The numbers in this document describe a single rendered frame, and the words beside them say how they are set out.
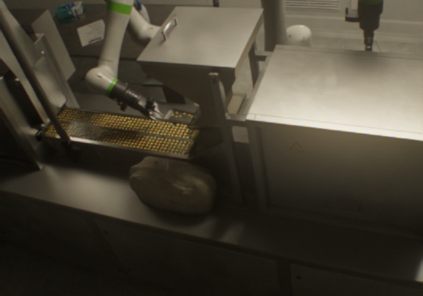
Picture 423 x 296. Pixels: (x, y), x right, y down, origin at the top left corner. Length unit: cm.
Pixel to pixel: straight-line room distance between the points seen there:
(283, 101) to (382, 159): 38
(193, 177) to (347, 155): 64
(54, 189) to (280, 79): 124
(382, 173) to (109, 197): 120
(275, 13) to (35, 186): 141
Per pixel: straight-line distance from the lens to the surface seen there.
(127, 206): 207
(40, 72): 226
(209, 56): 148
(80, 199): 219
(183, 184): 184
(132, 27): 243
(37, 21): 242
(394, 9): 415
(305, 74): 165
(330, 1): 413
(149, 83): 247
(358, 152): 154
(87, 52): 337
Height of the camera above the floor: 236
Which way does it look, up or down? 44 degrees down
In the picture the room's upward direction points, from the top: 14 degrees counter-clockwise
